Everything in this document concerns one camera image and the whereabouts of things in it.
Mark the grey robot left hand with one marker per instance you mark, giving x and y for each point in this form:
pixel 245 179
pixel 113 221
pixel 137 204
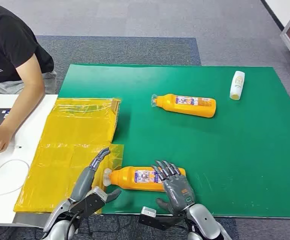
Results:
pixel 82 185

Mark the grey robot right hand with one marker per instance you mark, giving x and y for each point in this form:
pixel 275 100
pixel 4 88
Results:
pixel 178 192

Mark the orange detergent bottle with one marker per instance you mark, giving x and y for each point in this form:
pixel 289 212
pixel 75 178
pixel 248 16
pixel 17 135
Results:
pixel 125 179
pixel 185 107

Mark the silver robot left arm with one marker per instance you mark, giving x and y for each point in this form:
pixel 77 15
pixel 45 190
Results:
pixel 58 222

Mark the person's left forearm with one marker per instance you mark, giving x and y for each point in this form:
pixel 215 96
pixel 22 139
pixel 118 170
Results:
pixel 25 102

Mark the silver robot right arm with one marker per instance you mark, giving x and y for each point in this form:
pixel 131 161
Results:
pixel 205 222

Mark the small white plastic bottle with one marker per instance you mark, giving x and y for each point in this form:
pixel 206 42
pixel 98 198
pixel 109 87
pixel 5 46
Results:
pixel 237 85

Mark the thin dark pen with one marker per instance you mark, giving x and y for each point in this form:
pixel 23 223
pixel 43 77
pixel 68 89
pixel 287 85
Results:
pixel 16 146

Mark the white desk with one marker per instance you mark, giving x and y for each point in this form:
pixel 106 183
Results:
pixel 22 132

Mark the yellow plastic sheet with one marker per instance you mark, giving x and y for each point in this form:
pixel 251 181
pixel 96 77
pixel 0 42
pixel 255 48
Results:
pixel 72 132

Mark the green table mat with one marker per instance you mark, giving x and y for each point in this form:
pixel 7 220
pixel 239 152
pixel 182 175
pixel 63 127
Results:
pixel 160 142

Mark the person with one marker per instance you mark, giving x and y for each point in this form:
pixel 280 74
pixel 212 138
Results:
pixel 8 39

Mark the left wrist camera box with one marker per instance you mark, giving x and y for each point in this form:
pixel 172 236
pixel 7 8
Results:
pixel 90 202

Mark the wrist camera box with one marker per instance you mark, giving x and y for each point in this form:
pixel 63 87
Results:
pixel 90 202
pixel 157 220

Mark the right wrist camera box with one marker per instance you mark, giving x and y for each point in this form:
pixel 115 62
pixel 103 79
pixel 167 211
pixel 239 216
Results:
pixel 157 220

